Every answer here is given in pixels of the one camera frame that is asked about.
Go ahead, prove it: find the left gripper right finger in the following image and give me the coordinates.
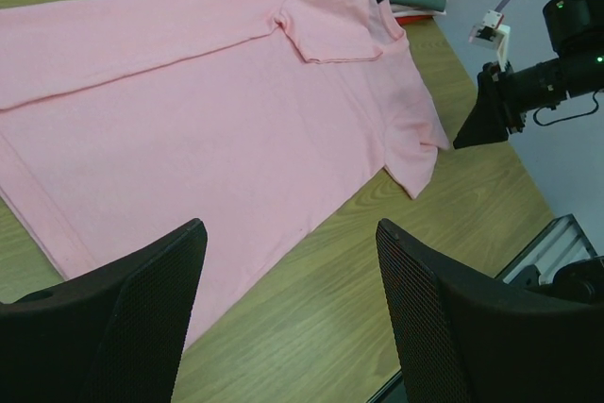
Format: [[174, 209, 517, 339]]
[[376, 219, 603, 402]]

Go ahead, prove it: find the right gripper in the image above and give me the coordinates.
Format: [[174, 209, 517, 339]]
[[453, 62, 530, 149]]

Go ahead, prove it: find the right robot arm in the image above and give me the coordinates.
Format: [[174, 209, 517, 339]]
[[453, 0, 603, 149]]

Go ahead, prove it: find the folded light pink t shirt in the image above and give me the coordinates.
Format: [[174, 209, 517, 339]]
[[390, 4, 446, 18]]

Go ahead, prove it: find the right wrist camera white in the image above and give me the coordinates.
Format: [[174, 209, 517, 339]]
[[468, 10, 511, 72]]

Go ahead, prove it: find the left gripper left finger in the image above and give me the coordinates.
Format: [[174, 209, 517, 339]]
[[1, 219, 208, 402]]

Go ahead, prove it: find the aluminium frame rail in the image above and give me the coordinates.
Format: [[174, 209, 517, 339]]
[[495, 214, 603, 290]]

